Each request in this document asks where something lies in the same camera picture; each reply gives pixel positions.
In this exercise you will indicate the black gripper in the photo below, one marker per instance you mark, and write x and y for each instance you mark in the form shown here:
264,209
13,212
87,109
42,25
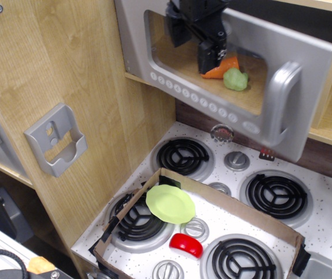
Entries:
203,20

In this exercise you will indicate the grey toy microwave door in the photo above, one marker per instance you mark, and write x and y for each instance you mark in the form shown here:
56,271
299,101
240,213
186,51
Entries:
286,50

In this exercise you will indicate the orange toy carrot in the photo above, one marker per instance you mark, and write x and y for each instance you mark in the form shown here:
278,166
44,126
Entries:
225,65

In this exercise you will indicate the green toy lettuce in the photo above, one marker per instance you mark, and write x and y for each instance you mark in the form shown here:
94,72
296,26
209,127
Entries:
234,79

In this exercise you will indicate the hanging toy strainer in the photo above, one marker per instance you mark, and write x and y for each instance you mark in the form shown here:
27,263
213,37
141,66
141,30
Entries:
222,134

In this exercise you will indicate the back left stove burner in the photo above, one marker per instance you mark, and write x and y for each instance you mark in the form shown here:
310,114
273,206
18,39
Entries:
184,155

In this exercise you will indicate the stove burner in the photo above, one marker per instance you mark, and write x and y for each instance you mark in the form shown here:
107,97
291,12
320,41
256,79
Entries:
239,256
140,231
184,155
278,194

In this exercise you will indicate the back grey stove knob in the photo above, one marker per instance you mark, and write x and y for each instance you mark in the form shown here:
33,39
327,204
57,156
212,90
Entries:
236,161

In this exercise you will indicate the grey stove knob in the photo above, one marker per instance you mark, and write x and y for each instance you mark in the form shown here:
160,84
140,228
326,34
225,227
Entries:
168,269
236,161
196,228

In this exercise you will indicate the hanging toy spatula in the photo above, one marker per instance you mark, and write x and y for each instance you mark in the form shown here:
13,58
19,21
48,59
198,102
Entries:
267,154

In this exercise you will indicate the small centre stove knob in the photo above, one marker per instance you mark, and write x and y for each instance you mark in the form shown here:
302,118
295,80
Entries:
223,188

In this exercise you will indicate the brown cardboard tray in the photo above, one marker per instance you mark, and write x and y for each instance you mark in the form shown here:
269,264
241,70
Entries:
223,214

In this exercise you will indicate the light green toy plate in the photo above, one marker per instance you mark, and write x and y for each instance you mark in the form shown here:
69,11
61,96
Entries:
170,204

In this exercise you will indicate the back right stove burner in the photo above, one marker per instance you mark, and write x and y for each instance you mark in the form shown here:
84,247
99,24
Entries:
278,194

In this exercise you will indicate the middle grey stove knob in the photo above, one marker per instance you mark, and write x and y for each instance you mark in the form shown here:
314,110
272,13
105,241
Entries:
196,228

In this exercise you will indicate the front left stove burner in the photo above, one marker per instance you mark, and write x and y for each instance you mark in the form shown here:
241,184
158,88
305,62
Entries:
140,231

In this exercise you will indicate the red toy cheese piece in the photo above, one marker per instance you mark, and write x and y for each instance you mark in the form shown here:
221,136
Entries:
187,244

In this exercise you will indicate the front right stove burner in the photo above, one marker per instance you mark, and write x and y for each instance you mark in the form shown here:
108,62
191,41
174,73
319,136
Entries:
239,256

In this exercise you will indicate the front grey stove knob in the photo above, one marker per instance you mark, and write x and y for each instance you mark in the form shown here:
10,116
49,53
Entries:
168,269

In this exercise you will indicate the grey toy sink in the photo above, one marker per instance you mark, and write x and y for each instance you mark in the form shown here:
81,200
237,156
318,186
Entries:
318,267

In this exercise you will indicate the black equipment box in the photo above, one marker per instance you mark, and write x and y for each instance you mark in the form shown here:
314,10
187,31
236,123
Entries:
12,221

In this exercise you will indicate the orange foam piece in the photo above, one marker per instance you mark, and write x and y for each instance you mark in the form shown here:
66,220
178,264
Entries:
39,265

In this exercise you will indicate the grey wall phone holder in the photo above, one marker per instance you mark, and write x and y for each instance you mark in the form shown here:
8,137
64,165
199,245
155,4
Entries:
49,130

